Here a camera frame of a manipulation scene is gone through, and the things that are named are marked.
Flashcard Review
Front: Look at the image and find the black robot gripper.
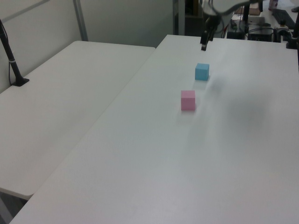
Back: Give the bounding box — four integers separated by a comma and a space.
199, 13, 222, 52

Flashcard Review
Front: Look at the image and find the blue cube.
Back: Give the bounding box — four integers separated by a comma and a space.
194, 63, 210, 81

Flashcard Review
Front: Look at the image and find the pink cube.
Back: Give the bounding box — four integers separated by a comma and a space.
180, 90, 196, 111

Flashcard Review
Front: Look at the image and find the dark shelf cabinet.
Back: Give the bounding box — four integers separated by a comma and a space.
184, 0, 205, 37

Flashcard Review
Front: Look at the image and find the small black box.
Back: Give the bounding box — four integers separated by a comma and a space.
227, 30, 245, 40

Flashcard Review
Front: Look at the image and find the white flat device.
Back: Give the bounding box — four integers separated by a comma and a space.
248, 15, 266, 25

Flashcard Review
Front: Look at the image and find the black electronics box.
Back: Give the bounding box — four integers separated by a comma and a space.
248, 27, 274, 42

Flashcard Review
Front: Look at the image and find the black keyboard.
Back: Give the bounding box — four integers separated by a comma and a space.
271, 9, 296, 28

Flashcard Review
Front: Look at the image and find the white side table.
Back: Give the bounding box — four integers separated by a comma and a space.
0, 40, 157, 197

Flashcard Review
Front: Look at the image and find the black camera stand clamp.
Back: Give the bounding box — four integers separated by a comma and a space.
285, 16, 299, 50

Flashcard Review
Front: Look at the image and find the black camera stand pole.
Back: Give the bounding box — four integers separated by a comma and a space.
0, 18, 30, 87

